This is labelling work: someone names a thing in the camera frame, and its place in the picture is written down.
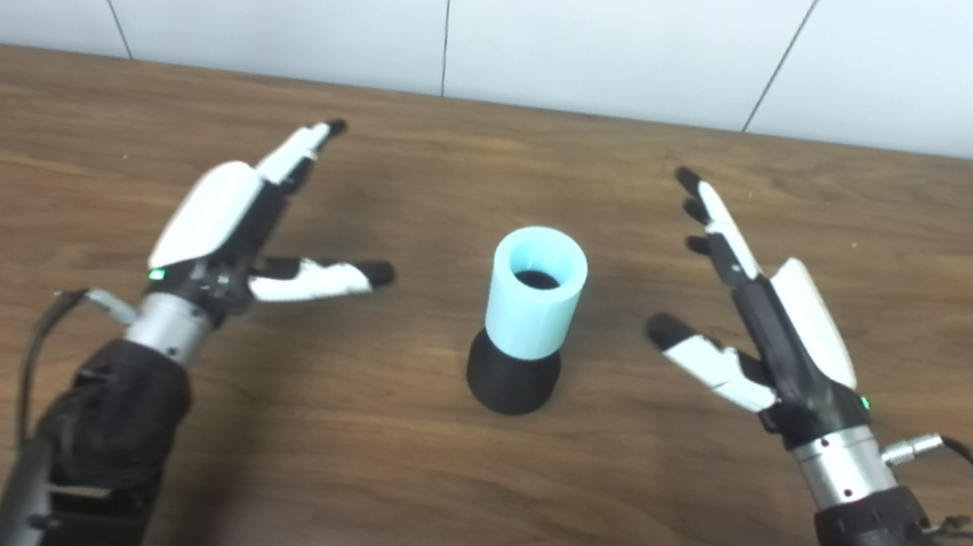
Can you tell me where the black nozzle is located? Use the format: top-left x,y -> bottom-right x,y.
460,262 -> 577,423

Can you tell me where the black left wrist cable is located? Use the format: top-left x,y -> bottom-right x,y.
8,280 -> 144,464

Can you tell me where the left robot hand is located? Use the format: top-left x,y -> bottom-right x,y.
138,93 -> 419,357

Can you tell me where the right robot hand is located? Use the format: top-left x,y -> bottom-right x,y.
629,164 -> 906,463

